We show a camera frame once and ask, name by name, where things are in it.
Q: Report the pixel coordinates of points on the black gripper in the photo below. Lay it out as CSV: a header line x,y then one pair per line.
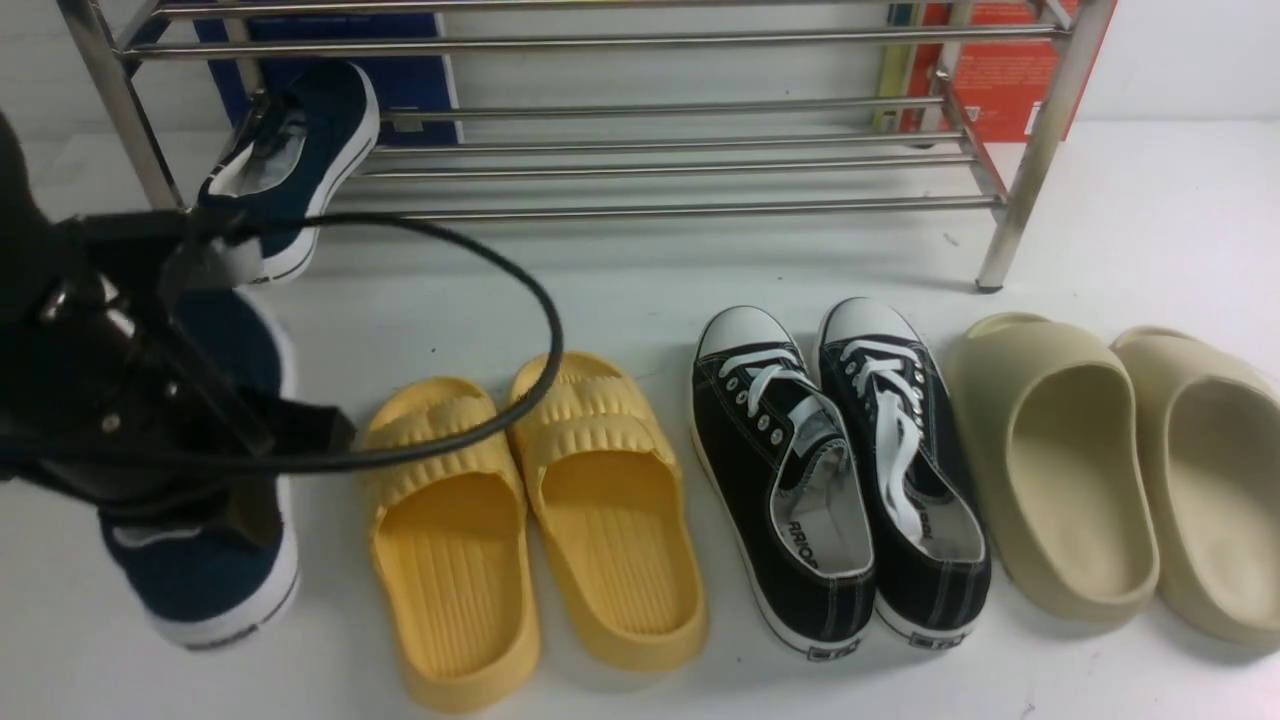
x,y
107,400

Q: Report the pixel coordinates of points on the navy slip-on shoe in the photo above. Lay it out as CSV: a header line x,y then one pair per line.
x,y
203,589
311,138

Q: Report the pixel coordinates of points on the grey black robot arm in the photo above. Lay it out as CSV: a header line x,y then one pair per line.
x,y
106,398

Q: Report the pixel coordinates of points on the blue box behind rack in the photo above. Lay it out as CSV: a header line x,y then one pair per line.
x,y
415,84

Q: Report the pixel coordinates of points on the stainless steel shoe rack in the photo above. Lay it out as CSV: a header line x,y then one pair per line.
x,y
638,112

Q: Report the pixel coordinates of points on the yellow slide sandal left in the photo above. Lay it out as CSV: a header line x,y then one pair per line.
x,y
449,543

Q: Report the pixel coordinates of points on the yellow slide sandal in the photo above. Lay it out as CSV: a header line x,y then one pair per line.
x,y
449,543
608,492

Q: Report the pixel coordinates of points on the yellow slide sandal right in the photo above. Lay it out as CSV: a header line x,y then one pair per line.
x,y
608,492

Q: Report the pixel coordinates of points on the black canvas sneaker left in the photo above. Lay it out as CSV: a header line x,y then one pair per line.
x,y
781,459

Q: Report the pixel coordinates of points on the black canvas sneaker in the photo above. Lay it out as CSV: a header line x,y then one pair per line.
x,y
933,554
781,459

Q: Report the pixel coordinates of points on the black canvas sneaker right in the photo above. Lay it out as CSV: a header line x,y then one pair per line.
x,y
933,554

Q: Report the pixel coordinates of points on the beige foam slide left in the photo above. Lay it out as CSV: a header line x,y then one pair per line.
x,y
1048,420

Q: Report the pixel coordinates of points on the beige foam slide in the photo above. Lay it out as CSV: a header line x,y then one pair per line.
x,y
1048,420
1207,425

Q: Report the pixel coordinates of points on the orange red box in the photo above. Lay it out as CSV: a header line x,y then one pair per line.
x,y
1000,86

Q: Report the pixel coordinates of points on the beige foam slide right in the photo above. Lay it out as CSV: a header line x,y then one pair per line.
x,y
1207,425

